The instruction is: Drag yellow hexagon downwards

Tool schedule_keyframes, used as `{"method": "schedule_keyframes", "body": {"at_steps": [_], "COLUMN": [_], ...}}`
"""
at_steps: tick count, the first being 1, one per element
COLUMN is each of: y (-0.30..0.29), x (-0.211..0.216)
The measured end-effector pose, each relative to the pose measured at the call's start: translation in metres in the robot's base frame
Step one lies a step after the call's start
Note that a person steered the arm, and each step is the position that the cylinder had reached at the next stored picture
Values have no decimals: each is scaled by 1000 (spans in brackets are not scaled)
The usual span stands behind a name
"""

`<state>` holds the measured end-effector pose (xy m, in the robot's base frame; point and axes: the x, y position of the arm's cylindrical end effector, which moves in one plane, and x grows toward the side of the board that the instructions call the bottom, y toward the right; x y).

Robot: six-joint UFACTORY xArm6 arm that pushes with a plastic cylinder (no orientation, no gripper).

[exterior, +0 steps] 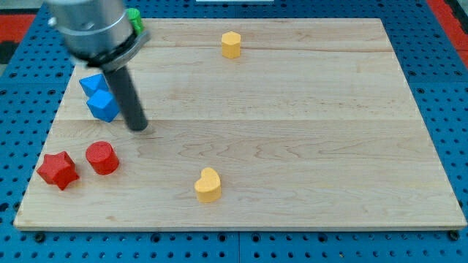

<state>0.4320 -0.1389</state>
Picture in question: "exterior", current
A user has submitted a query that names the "green block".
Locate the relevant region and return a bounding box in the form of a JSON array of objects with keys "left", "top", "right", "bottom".
[{"left": 126, "top": 7, "right": 145, "bottom": 35}]

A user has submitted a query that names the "blue cube block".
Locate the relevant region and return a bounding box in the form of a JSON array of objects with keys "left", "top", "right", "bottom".
[{"left": 86, "top": 90, "right": 119, "bottom": 123}]

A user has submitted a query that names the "blue triangular block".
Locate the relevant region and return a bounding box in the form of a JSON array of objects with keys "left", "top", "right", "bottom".
[{"left": 79, "top": 74, "right": 109, "bottom": 97}]

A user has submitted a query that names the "yellow hexagon block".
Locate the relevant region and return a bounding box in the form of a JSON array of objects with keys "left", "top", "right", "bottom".
[{"left": 221, "top": 31, "right": 241, "bottom": 58}]

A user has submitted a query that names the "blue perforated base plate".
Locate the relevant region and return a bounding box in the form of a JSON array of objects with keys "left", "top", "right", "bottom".
[{"left": 1, "top": 0, "right": 467, "bottom": 262}]

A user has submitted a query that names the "yellow heart block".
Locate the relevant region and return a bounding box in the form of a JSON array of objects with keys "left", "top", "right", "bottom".
[{"left": 194, "top": 167, "right": 222, "bottom": 203}]

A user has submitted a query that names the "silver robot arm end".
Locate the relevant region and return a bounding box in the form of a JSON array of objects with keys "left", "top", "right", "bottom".
[{"left": 45, "top": 0, "right": 151, "bottom": 72}]

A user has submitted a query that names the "wooden board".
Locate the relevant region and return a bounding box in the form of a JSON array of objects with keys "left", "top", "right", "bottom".
[{"left": 14, "top": 18, "right": 467, "bottom": 232}]

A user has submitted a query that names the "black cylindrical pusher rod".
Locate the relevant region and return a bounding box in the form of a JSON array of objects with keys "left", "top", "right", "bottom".
[{"left": 103, "top": 66, "right": 148, "bottom": 132}]

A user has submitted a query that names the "red star block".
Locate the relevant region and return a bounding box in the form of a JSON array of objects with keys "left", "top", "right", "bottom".
[{"left": 37, "top": 151, "right": 80, "bottom": 191}]

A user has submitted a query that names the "red cylinder block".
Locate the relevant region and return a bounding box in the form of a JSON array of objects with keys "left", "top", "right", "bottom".
[{"left": 85, "top": 141, "right": 120, "bottom": 175}]

